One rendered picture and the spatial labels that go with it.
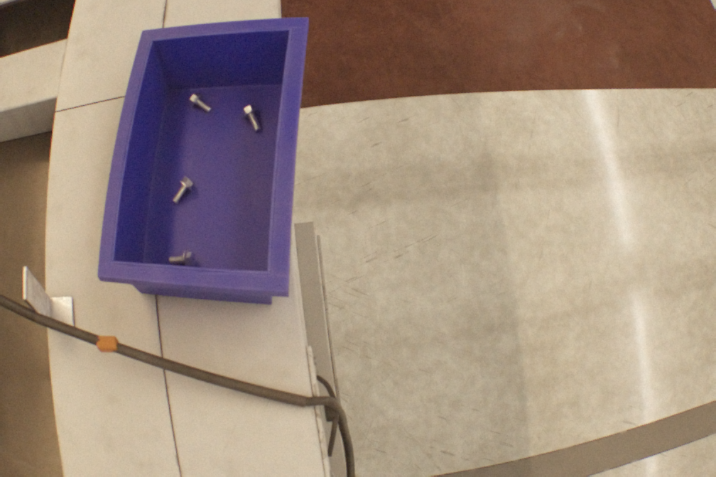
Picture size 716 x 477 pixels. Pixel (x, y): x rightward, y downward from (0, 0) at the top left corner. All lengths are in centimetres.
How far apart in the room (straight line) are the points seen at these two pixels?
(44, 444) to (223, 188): 33
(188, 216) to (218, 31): 15
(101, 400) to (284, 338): 18
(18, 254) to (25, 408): 17
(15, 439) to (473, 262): 108
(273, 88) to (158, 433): 33
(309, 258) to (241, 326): 48
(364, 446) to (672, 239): 74
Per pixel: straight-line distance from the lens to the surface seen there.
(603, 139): 182
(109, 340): 70
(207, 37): 76
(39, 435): 82
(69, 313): 75
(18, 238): 89
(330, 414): 71
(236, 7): 88
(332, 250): 165
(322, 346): 115
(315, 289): 117
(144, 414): 71
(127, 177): 71
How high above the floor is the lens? 151
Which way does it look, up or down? 64 degrees down
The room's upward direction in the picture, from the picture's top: 1 degrees counter-clockwise
